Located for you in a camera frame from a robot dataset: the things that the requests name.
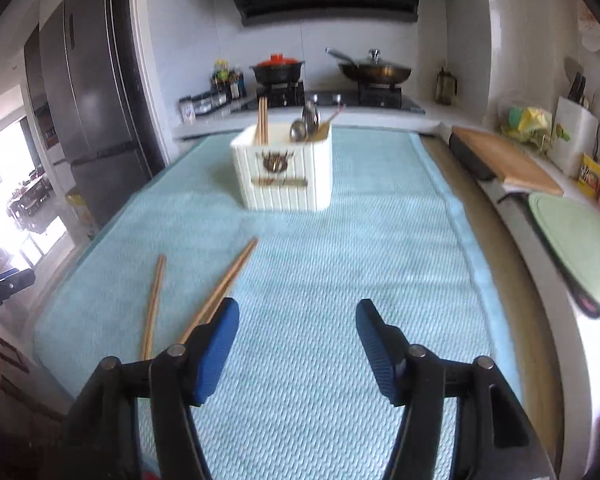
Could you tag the grey shelf cabinet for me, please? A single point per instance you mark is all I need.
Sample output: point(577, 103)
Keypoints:
point(42, 125)

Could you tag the row of spice jars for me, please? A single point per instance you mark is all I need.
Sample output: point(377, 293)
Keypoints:
point(202, 105)

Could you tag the wooden chopstick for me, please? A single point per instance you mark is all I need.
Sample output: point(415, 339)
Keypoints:
point(265, 120)
point(153, 305)
point(219, 290)
point(260, 120)
point(334, 116)
point(226, 286)

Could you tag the yellow packet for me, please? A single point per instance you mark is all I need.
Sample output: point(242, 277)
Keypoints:
point(590, 175)

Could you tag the dining table and chairs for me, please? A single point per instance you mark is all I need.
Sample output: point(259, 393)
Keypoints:
point(27, 200)

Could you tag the grey refrigerator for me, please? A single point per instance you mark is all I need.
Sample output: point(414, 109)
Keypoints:
point(95, 110)

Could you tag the green cutting board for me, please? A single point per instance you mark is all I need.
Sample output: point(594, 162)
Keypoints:
point(575, 240)

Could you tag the hanging printed hand towel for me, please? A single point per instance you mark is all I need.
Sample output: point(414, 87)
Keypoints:
point(595, 35)

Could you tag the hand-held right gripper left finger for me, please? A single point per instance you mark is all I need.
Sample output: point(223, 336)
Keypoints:
point(215, 355)

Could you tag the yellow green cloth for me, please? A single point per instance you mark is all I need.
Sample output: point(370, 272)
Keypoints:
point(527, 120)

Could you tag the group of sauce bottles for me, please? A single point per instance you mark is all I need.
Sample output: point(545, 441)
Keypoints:
point(227, 82)

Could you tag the light blue towel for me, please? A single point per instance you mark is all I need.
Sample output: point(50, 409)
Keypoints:
point(330, 260)

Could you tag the dark wok with lid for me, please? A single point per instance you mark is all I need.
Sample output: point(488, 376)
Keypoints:
point(380, 74)

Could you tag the black gas stove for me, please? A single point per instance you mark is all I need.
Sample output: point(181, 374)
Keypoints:
point(340, 101)

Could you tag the wooden cutting board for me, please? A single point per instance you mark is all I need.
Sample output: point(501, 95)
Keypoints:
point(505, 160)

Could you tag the dark glass press pot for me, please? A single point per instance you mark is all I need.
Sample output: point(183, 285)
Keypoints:
point(446, 87)

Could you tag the white knife block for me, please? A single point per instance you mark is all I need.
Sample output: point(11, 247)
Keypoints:
point(572, 135)

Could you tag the black clay pot red lid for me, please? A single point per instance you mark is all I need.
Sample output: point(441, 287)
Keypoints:
point(277, 72)

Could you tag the steel spoon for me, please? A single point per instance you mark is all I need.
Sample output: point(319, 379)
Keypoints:
point(297, 130)
point(311, 112)

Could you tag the cream ribbed utensil holder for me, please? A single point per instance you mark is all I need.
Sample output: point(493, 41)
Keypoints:
point(280, 175)

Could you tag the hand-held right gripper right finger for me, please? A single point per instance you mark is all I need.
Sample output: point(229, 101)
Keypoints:
point(380, 355)

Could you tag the yellow white cardboard box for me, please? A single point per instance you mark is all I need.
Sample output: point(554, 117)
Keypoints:
point(82, 212)

